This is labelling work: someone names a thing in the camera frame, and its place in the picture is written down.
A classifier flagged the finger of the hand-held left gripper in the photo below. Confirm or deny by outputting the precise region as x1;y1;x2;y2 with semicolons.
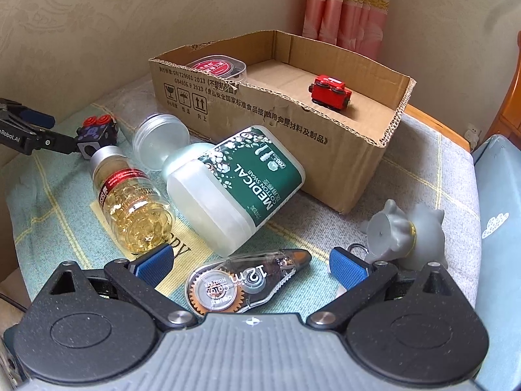
0;98;56;130
0;124;80;156

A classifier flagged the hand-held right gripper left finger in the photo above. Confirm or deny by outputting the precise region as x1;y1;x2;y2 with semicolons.
30;243;198;332

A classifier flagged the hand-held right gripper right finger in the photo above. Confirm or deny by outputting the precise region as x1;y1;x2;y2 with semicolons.
306;246;475;328

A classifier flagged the grey cat toy figure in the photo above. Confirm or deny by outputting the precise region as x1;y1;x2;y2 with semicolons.
360;199;450;271

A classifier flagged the clear bottle of golden capsules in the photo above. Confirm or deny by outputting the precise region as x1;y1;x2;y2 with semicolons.
89;145;172;254

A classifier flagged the brown cardboard box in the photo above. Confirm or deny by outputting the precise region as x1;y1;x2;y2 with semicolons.
148;29;418;216

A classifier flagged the frosted clear plastic jar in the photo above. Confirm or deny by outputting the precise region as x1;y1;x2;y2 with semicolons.
132;113;191;171

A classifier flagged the green-label cotton swab bottle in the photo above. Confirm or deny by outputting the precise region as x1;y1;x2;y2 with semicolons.
162;125;307;255

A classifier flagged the checked cloth mat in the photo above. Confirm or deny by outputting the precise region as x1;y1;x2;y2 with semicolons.
6;77;477;322

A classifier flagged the blue printed bed sheet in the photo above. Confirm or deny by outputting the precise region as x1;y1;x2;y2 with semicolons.
472;134;521;391

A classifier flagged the red toy train car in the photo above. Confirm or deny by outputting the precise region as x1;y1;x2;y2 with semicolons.
307;74;353;111

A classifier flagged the round clear red-label container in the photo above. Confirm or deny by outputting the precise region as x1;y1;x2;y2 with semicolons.
185;54;249;84

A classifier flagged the wooden bed headboard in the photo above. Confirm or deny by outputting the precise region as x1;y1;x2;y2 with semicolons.
497;77;521;139

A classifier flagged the pink curtain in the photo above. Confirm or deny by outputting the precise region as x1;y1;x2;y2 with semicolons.
302;0;395;62

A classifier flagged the black cable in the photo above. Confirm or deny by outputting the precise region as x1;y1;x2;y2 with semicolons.
0;291;29;314

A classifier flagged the white wall socket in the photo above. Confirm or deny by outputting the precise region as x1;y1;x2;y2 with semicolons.
464;124;483;147

